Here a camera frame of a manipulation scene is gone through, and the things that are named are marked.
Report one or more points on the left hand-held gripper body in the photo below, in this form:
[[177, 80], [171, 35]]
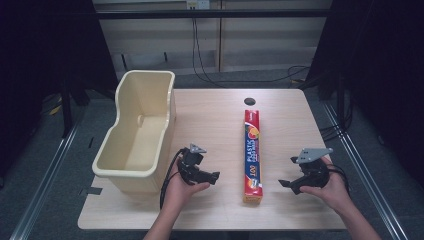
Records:
[[190, 160]]

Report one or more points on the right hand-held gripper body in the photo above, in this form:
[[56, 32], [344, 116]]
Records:
[[315, 170]]

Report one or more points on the red plastic wrap box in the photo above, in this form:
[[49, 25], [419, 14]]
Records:
[[253, 156]]

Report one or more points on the cream plastic bin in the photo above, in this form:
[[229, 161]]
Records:
[[140, 143]]

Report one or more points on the person's right hand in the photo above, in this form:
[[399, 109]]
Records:
[[333, 193]]

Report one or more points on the person's left hand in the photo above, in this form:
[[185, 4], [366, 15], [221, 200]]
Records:
[[180, 190]]

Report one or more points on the black tape strip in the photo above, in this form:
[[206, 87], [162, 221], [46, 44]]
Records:
[[91, 191]]

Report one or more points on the dark curtain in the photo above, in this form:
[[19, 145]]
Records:
[[386, 66], [40, 50]]

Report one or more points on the black metal stand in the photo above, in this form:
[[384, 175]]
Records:
[[66, 110]]

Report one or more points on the black horizontal beam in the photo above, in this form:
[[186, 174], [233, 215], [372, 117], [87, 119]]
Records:
[[213, 13]]

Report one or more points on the metal floor rail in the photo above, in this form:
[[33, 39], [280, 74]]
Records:
[[43, 186], [366, 180]]

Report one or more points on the white wall socket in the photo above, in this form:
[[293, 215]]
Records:
[[198, 4]]

